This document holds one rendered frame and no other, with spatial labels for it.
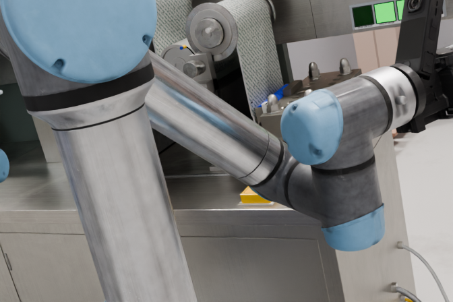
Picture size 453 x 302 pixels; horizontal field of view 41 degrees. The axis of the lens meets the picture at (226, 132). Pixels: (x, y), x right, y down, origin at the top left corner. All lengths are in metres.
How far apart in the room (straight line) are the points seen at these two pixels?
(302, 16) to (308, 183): 1.09
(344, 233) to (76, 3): 0.41
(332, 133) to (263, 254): 0.76
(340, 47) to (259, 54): 3.04
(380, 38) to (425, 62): 3.47
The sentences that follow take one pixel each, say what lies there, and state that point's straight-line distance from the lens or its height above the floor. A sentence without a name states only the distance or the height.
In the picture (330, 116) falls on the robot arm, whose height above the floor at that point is 1.23.
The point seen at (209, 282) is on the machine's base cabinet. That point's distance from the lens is 1.49.
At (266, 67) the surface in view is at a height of 1.11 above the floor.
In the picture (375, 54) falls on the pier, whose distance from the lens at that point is 4.27.
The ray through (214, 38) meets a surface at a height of 1.24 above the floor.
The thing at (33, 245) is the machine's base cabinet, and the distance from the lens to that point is 1.80.
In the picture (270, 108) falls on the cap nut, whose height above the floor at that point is 1.04.
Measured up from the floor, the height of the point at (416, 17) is 1.30.
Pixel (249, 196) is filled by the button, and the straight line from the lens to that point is 1.31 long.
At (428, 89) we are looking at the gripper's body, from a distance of 0.78.
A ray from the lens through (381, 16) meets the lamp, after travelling 1.72.
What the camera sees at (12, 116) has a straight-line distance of 2.30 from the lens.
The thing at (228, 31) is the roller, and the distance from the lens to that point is 1.50.
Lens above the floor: 1.42
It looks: 16 degrees down
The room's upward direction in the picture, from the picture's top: 13 degrees counter-clockwise
